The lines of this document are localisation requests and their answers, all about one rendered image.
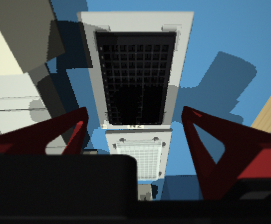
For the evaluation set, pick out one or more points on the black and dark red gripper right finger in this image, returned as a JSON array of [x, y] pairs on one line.
[[247, 152]]

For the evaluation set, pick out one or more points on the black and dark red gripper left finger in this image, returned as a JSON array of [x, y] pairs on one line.
[[34, 138]]

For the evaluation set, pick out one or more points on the black multi-well plate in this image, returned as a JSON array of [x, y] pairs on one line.
[[135, 90]]

